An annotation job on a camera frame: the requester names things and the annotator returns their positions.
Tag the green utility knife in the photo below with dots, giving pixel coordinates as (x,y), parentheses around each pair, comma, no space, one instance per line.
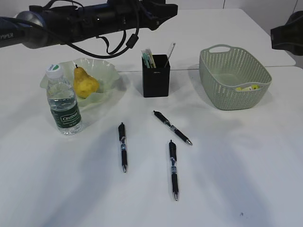
(145,58)

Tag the clear plastic water bottle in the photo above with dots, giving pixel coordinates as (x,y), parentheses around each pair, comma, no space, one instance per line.
(62,101)

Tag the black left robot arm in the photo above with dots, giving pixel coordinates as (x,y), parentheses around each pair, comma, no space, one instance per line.
(42,26)

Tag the black square pen holder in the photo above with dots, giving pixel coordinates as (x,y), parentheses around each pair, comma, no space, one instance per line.
(156,80)

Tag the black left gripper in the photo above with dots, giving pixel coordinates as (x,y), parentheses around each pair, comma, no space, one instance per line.
(75,24)

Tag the clear plastic ruler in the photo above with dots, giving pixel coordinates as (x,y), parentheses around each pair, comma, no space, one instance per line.
(170,50)

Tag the yellow waste paper package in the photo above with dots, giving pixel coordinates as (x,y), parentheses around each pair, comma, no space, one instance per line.
(249,88)

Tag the green plastic woven basket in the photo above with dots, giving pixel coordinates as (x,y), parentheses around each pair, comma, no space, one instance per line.
(222,72)

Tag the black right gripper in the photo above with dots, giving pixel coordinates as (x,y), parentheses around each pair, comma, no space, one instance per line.
(289,37)

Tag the green wavy glass plate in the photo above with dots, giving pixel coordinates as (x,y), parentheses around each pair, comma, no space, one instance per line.
(103,71)

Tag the black pen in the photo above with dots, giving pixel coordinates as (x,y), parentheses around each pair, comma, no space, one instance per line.
(173,169)
(122,139)
(164,120)

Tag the yellow pear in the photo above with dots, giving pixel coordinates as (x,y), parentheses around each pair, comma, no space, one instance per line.
(83,83)

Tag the yellow utility knife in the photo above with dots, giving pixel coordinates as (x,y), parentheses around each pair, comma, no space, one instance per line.
(150,57)

